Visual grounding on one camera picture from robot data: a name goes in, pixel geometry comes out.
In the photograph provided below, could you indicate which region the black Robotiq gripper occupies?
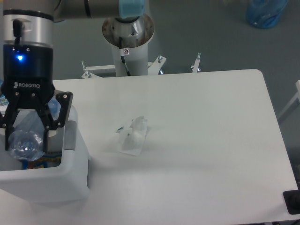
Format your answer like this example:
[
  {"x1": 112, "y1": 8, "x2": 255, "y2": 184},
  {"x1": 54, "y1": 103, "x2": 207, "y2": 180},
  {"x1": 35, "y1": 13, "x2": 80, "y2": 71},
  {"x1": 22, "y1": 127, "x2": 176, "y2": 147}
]
[{"x1": 0, "y1": 44, "x2": 73, "y2": 153}]

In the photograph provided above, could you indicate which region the clear plastic water bottle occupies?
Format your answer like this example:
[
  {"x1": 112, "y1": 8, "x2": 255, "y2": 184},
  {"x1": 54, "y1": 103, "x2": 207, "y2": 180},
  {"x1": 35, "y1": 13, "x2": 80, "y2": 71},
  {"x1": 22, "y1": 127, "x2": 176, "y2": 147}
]
[{"x1": 8, "y1": 95, "x2": 61, "y2": 161}]

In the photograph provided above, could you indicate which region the white tissue wrapper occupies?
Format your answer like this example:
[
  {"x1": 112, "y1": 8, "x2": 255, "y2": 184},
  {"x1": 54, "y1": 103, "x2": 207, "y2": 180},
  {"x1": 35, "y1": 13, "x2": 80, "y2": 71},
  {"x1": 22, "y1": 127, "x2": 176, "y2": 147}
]
[{"x1": 115, "y1": 116, "x2": 148, "y2": 156}]

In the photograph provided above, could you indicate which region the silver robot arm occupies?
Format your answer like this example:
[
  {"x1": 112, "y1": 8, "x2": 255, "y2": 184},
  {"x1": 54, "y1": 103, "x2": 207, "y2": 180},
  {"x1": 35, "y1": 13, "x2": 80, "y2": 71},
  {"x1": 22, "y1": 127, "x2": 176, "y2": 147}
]
[{"x1": 0, "y1": 0, "x2": 145, "y2": 152}]

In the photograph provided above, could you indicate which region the white plastic trash can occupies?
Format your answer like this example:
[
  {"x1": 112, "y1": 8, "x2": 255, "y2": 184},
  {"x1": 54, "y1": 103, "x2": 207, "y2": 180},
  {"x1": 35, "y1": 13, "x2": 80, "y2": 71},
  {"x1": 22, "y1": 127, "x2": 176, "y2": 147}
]
[{"x1": 0, "y1": 106, "x2": 90, "y2": 203}]

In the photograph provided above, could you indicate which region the blue labelled drink bottle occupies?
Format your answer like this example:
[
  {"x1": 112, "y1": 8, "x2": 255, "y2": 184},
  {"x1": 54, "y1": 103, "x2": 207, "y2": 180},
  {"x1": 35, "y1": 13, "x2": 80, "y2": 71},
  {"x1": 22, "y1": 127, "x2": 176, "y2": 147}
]
[{"x1": 0, "y1": 79, "x2": 9, "y2": 106}]

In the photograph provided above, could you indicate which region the colourful snack wrapper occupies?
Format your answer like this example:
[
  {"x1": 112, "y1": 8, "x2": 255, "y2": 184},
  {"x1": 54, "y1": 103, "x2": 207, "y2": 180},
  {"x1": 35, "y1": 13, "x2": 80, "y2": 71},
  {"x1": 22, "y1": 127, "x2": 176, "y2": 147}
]
[{"x1": 22, "y1": 153, "x2": 62, "y2": 170}]

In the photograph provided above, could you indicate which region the blue plastic bag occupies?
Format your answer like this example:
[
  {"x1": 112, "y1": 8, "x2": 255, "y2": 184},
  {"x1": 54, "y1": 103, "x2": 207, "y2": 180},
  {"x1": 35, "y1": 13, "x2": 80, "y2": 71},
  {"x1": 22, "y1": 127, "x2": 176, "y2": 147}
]
[{"x1": 245, "y1": 0, "x2": 289, "y2": 29}]

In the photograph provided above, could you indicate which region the black device at table edge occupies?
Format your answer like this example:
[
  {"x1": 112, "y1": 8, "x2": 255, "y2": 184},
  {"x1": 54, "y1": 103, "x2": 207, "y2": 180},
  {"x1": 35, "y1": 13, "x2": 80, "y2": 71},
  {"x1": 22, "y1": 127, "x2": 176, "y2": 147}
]
[{"x1": 283, "y1": 190, "x2": 300, "y2": 215}]

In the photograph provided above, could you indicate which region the white pedestal base frame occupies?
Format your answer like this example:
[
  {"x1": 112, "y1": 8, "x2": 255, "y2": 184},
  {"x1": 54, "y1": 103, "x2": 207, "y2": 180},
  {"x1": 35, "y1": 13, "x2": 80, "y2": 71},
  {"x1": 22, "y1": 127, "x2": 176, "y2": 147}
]
[{"x1": 81, "y1": 52, "x2": 202, "y2": 79}]

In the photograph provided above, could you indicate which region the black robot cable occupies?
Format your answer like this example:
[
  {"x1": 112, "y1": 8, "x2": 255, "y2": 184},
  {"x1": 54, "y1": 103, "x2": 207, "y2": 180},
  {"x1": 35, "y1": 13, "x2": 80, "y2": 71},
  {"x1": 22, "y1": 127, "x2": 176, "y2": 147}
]
[{"x1": 119, "y1": 37, "x2": 131, "y2": 77}]

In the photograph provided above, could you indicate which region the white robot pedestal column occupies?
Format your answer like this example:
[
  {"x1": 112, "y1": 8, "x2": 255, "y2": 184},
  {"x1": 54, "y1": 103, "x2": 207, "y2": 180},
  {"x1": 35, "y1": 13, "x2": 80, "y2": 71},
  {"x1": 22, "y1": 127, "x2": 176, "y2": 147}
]
[{"x1": 102, "y1": 14, "x2": 154, "y2": 75}]

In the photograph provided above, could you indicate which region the white furniture frame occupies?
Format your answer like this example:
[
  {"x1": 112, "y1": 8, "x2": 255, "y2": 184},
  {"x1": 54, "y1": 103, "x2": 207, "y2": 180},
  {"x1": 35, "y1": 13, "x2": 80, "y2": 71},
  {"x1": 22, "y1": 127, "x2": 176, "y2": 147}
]
[{"x1": 277, "y1": 80, "x2": 300, "y2": 124}]

